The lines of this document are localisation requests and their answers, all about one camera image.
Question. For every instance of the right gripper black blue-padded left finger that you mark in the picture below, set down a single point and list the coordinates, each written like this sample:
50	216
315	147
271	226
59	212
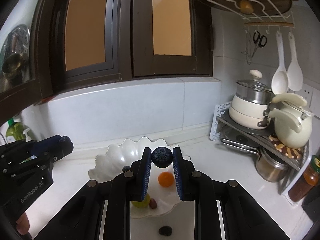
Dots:
102	210

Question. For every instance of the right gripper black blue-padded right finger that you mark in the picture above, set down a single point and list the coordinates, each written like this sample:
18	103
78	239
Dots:
222	210

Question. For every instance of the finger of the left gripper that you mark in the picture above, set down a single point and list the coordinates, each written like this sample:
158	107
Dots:
23	150
40	155

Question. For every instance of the green apple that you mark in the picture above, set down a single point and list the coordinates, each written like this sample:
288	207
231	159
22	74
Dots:
143	203

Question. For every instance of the blueberry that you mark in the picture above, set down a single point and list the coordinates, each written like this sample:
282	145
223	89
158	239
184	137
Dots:
126	168
162	157

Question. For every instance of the red grape tomato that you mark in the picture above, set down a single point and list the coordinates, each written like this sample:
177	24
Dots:
153	203

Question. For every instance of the dark plum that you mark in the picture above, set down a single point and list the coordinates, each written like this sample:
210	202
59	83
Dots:
165	231

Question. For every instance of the orange tangerine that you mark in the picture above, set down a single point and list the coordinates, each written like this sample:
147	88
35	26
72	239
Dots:
166	179

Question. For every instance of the black kitchen scissors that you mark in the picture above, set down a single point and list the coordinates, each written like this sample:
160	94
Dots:
259	41

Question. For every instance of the person hand holding gripper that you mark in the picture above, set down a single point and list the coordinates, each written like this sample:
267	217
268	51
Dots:
22	224

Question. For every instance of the green dish soap bottle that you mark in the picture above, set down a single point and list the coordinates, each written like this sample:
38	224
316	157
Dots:
14	131

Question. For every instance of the white pump bottle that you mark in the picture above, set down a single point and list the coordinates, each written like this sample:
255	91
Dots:
27	135

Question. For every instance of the stainless steel pot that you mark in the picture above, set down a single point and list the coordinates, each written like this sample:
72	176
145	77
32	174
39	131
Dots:
270	167

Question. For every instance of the black knife block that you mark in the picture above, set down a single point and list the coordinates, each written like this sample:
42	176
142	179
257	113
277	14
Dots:
311	204

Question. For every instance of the glass jar red sauce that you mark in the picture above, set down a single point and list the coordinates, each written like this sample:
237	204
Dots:
308	180

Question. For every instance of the white metal corner shelf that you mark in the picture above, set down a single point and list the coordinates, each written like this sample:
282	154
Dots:
221	117

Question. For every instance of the steel steamer plate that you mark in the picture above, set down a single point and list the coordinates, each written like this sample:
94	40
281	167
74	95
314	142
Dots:
15	58

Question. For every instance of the cream ceramic kettle pot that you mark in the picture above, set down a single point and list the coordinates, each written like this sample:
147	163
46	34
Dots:
293	120

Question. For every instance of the cream pot with steamer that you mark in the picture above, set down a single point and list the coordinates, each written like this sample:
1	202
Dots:
250	103

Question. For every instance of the white rice spoon left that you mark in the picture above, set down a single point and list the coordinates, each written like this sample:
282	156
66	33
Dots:
280	81

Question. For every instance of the wall power outlets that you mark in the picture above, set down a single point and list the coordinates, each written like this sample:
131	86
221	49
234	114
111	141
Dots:
312	96

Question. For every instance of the dark brown window frame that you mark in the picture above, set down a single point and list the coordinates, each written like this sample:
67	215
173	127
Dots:
82	43

